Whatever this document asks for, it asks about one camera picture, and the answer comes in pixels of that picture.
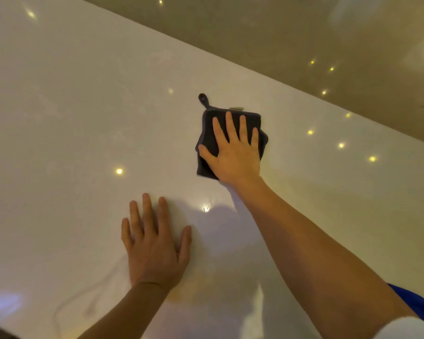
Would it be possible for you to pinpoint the dark grey cleaning cloth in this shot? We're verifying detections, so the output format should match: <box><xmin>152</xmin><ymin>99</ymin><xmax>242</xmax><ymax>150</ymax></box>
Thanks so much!
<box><xmin>195</xmin><ymin>93</ymin><xmax>269</xmax><ymax>180</ymax></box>

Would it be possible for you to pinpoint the person's right hand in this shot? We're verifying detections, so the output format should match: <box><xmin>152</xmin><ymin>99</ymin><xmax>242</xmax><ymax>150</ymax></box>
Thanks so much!
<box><xmin>198</xmin><ymin>111</ymin><xmax>261</xmax><ymax>188</ymax></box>

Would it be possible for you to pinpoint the blue garment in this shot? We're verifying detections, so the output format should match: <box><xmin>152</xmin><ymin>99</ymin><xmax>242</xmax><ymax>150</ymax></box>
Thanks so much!
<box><xmin>388</xmin><ymin>283</ymin><xmax>424</xmax><ymax>332</ymax></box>

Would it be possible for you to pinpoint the person's right forearm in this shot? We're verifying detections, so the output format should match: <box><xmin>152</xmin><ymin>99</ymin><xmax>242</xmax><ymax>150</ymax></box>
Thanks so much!
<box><xmin>233</xmin><ymin>176</ymin><xmax>419</xmax><ymax>339</ymax></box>

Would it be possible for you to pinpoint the person's left forearm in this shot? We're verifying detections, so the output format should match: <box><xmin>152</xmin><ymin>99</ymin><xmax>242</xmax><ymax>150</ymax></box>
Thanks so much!
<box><xmin>77</xmin><ymin>282</ymin><xmax>171</xmax><ymax>339</ymax></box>

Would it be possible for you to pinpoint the person's left hand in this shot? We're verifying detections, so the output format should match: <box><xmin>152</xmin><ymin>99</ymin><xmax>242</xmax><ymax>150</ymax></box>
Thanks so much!
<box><xmin>121</xmin><ymin>193</ymin><xmax>192</xmax><ymax>290</ymax></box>

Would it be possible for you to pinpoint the white shirt sleeve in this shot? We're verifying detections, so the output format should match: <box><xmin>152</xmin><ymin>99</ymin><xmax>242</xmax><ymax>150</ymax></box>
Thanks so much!
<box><xmin>373</xmin><ymin>316</ymin><xmax>424</xmax><ymax>339</ymax></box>

